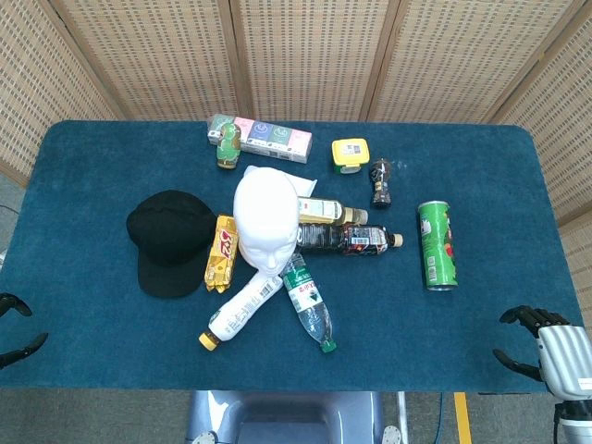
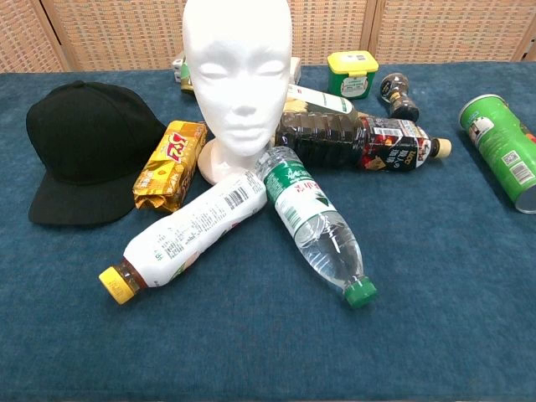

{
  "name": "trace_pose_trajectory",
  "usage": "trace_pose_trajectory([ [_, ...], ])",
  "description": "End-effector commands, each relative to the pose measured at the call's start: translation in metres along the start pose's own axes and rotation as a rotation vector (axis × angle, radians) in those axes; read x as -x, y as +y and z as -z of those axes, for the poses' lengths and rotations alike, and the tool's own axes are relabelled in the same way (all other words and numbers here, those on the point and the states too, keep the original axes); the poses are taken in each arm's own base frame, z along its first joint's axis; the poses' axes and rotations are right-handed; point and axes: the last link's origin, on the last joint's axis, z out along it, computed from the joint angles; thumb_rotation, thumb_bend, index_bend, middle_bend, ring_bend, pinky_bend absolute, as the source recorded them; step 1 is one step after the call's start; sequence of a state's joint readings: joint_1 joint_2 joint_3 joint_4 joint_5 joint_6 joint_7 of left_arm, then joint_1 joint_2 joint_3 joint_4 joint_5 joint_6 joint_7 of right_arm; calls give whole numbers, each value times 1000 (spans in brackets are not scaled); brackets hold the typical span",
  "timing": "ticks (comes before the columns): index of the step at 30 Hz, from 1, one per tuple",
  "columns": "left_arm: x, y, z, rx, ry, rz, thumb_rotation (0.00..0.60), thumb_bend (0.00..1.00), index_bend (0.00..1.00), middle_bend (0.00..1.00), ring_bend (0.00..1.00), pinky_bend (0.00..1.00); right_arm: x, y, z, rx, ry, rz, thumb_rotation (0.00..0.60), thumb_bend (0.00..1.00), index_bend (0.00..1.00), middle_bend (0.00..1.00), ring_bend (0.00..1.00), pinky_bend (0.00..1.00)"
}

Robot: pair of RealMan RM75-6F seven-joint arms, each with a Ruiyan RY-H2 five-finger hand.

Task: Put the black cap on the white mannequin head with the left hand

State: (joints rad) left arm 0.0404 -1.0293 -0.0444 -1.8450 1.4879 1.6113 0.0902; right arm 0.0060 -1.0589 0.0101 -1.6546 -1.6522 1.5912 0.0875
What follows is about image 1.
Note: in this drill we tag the green chips can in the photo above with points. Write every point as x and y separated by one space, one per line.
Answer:
437 245

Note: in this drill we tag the white bottle yellow cap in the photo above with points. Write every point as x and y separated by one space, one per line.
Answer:
240 310

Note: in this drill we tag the white soft pouch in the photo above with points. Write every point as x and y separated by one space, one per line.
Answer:
304 184

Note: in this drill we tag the green tub yellow lid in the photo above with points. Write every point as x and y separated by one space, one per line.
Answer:
350 155

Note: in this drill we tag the clear water bottle green cap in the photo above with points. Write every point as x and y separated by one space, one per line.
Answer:
305 296

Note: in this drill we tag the green nesting doll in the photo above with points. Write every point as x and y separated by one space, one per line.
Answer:
230 145

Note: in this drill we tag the black coffee bottle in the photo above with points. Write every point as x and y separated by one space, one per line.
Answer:
347 238

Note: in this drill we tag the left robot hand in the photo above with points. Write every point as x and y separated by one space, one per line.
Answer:
18 353

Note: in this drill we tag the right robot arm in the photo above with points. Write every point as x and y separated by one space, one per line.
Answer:
575 423

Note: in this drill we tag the multicolour tissue pack box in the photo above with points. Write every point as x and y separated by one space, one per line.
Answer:
277 139

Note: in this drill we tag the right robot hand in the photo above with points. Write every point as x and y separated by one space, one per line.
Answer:
562 351

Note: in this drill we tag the yellow snack packet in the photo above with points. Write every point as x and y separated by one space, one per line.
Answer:
222 252

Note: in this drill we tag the black cap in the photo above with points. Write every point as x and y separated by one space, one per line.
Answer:
166 231

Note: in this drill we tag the white foam mannequin head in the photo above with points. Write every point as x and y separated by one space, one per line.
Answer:
263 208

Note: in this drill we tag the dark pepper grinder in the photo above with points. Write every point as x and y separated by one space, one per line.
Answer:
380 185

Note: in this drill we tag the white table leg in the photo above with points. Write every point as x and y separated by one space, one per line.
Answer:
403 416

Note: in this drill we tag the olive tea bottle white label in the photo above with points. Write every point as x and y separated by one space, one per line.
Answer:
324 209

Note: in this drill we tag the blue table cloth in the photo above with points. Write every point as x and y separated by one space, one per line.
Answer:
92 333

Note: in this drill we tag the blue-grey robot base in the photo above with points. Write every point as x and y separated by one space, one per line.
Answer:
287 416

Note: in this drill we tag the woven bamboo folding screen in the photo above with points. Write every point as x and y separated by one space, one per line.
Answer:
300 55

